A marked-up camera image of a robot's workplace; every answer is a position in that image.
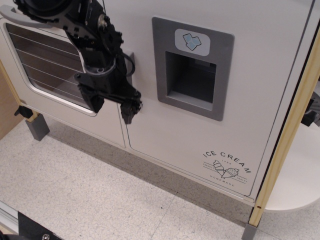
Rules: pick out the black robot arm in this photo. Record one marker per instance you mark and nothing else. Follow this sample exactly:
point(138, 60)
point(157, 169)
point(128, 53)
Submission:
point(90, 30)

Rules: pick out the grey right cabinet foot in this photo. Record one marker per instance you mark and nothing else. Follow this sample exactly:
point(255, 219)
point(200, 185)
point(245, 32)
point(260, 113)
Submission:
point(249, 232)

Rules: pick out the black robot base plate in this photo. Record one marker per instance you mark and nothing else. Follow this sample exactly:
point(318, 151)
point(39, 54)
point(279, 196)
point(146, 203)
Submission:
point(28, 229)

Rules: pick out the white oven door with window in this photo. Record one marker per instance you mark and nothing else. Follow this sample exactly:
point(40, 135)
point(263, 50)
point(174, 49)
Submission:
point(41, 64)

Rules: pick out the black clamp knob left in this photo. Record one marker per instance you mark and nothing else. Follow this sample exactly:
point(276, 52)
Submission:
point(24, 111)

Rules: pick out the black clamp right edge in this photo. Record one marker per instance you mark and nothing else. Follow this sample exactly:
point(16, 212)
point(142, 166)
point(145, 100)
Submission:
point(312, 112)

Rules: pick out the grey fridge door handle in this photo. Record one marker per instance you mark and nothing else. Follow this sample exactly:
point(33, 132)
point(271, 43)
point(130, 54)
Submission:
point(130, 65)

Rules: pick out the grey ice dispenser panel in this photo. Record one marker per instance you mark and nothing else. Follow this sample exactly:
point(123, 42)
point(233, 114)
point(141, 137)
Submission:
point(192, 66)

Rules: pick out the grey cabinet foot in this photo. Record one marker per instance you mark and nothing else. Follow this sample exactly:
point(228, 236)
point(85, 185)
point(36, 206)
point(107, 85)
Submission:
point(38, 127)
point(249, 232)

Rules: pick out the grey oven door handle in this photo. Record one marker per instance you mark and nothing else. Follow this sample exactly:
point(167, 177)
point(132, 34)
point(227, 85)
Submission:
point(10, 14)

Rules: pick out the grey left cabinet foot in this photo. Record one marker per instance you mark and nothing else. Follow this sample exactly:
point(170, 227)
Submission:
point(38, 127)

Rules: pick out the white round table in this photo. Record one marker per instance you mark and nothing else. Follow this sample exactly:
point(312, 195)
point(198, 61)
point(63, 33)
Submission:
point(298, 183)

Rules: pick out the white fridge door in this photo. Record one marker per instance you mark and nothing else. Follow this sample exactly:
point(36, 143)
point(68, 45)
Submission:
point(272, 39)

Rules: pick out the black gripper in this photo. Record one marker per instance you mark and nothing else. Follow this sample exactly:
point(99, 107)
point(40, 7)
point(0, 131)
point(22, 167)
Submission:
point(108, 82)

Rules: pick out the aluminium rail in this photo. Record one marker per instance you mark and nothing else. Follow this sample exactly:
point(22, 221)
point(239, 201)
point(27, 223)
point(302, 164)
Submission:
point(9, 218)

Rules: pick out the light wooden side post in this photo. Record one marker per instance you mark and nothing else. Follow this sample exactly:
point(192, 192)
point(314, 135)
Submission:
point(304, 91)

